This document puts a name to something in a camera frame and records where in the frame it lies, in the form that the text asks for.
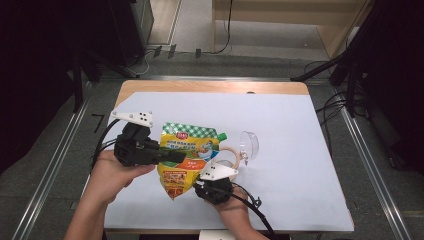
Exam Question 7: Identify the white box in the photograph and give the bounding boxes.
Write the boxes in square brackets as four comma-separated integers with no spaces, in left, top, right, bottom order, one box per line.
[199,229,237,240]

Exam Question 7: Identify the black floor cables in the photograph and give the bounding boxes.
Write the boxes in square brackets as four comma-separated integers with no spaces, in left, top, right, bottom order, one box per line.
[303,59,368,158]

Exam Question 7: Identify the yellow green spouted pouch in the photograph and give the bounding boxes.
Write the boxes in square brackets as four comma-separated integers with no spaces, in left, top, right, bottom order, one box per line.
[157,122,228,201]

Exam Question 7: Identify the black cabinet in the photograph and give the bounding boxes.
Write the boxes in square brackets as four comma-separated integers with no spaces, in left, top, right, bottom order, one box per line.
[109,0,155,68]

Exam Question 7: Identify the person's right hand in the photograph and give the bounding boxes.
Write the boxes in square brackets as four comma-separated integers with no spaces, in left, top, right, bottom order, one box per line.
[213,186,253,219]

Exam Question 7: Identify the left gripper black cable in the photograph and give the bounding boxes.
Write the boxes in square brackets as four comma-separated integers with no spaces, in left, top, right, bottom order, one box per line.
[91,118,128,168]

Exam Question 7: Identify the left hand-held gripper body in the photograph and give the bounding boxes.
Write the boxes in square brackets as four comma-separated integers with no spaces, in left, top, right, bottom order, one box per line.
[110,109,162,167]

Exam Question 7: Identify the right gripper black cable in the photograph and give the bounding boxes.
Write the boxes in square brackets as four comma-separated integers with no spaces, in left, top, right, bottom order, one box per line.
[229,181,279,240]

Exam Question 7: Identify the black tripod stand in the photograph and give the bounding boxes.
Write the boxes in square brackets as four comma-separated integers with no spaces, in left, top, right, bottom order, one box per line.
[289,0,381,118]

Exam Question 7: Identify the white floor cable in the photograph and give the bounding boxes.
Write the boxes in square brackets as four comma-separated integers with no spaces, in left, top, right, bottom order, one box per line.
[128,49,152,76]

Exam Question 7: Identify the white paper sheet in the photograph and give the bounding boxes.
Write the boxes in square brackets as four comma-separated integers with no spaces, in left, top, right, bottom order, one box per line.
[103,91,355,233]

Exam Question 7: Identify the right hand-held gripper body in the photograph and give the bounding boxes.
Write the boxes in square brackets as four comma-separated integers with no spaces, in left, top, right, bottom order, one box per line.
[193,160,240,206]

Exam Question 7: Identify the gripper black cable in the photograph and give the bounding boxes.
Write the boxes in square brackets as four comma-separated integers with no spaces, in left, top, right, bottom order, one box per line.
[229,181,279,240]
[91,118,128,168]

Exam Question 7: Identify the metal floor rail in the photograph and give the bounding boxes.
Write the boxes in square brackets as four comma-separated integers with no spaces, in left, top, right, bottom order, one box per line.
[11,83,94,240]
[339,106,414,240]
[99,74,334,83]

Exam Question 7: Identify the black metal stand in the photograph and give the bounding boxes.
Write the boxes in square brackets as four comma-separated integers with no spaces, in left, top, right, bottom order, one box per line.
[70,46,134,114]

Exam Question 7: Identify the hanging black cable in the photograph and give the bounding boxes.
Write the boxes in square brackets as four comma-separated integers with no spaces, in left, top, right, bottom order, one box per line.
[203,0,234,56]

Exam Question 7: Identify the clear plastic measuring cup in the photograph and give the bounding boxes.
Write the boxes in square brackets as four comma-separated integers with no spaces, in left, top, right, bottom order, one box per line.
[215,130,260,172]

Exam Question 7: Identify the light wooden shelf unit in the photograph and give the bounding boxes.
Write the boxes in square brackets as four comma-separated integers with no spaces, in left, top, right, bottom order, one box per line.
[211,0,373,60]

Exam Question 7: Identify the person's left hand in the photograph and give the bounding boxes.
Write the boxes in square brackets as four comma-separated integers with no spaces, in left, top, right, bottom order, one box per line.
[89,149,156,206]

